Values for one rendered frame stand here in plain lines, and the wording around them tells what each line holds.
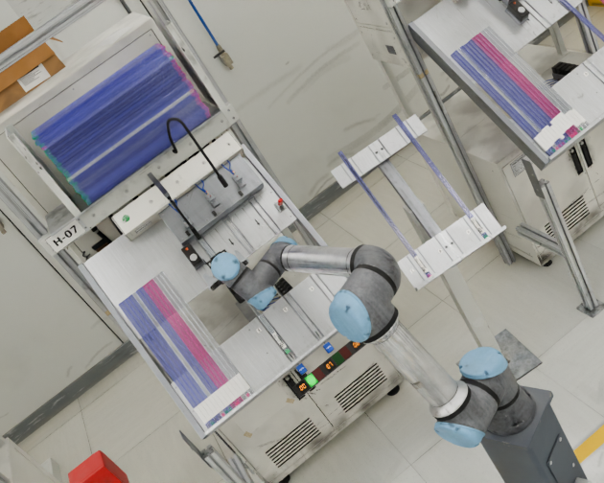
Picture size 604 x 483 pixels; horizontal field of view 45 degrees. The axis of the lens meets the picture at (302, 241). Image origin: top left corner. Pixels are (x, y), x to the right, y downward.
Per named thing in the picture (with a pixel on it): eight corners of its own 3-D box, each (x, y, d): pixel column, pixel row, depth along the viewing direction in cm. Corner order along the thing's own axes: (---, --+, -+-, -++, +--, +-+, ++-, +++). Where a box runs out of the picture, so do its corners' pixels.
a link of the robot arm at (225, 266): (229, 287, 194) (204, 268, 194) (229, 288, 205) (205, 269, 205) (247, 264, 195) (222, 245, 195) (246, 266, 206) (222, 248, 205)
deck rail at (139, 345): (210, 435, 232) (206, 435, 226) (204, 439, 232) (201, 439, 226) (87, 266, 249) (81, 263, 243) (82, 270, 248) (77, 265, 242)
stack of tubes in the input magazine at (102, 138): (213, 114, 240) (167, 45, 226) (87, 207, 233) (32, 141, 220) (202, 107, 251) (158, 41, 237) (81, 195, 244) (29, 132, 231)
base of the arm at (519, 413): (544, 395, 197) (532, 372, 192) (523, 441, 189) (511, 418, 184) (494, 385, 207) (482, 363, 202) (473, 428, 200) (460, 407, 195)
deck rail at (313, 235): (373, 304, 241) (374, 301, 235) (368, 308, 241) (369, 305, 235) (244, 149, 257) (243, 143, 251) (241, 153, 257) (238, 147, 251)
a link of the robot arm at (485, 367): (525, 376, 192) (508, 343, 185) (505, 417, 186) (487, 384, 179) (485, 368, 201) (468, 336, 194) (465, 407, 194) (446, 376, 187)
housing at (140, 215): (247, 162, 257) (243, 147, 243) (135, 246, 251) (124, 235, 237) (234, 146, 259) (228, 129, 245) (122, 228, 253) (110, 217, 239)
